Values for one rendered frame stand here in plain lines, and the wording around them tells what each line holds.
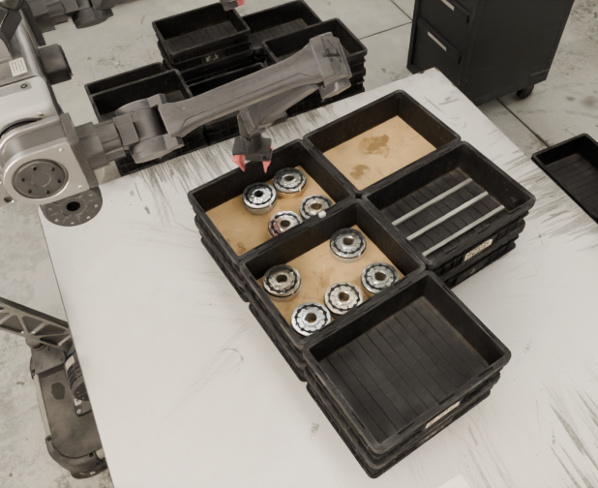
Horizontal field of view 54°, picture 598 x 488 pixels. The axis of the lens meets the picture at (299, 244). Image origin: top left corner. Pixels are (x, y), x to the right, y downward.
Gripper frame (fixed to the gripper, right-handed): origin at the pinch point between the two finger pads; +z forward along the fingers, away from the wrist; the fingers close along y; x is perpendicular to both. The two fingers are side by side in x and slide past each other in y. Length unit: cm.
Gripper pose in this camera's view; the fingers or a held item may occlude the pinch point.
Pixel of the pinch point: (254, 167)
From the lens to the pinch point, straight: 172.0
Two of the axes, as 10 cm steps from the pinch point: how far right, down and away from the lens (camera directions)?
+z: 0.3, 5.9, 8.1
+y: -9.9, -0.7, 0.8
